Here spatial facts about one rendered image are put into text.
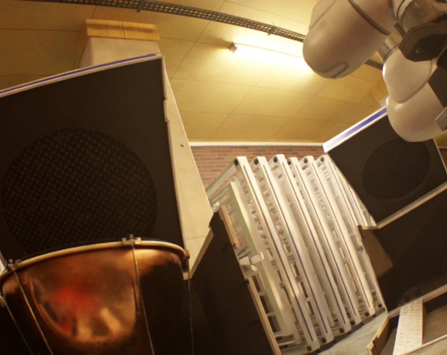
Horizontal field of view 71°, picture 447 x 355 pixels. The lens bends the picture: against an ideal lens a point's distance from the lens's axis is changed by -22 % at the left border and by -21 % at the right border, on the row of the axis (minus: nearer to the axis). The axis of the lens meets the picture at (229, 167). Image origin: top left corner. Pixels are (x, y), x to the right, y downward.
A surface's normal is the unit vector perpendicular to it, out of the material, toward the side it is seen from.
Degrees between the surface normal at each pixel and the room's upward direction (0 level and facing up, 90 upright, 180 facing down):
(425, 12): 90
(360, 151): 143
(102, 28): 90
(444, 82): 90
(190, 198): 90
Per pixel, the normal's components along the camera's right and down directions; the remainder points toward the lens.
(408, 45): -0.94, 0.25
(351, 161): -0.07, 0.60
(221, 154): 0.51, -0.50
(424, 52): 0.33, 0.87
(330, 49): -0.56, 0.53
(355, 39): -0.26, 0.66
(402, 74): -0.80, 0.18
